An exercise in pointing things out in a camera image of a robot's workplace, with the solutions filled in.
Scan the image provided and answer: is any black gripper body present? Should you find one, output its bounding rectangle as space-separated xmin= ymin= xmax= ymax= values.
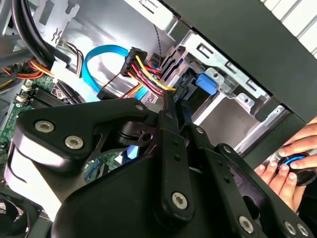
xmin=51 ymin=153 xmax=239 ymax=238

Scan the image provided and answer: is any bare person's hand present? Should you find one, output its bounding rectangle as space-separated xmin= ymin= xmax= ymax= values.
xmin=279 ymin=122 xmax=317 ymax=170
xmin=255 ymin=160 xmax=307 ymax=213

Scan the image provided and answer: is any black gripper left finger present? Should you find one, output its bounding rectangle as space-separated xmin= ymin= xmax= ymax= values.
xmin=11 ymin=91 xmax=198 ymax=223

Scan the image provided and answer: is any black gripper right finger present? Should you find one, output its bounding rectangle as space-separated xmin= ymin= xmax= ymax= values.
xmin=176 ymin=102 xmax=316 ymax=238

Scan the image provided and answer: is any red wire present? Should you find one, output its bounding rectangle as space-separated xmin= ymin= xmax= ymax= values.
xmin=120 ymin=47 xmax=178 ymax=96

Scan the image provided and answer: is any round black tool blue ring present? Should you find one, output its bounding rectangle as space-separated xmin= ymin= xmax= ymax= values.
xmin=276 ymin=152 xmax=317 ymax=187

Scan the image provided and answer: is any hard disk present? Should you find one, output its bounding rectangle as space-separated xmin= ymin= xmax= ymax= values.
xmin=138 ymin=71 xmax=221 ymax=117

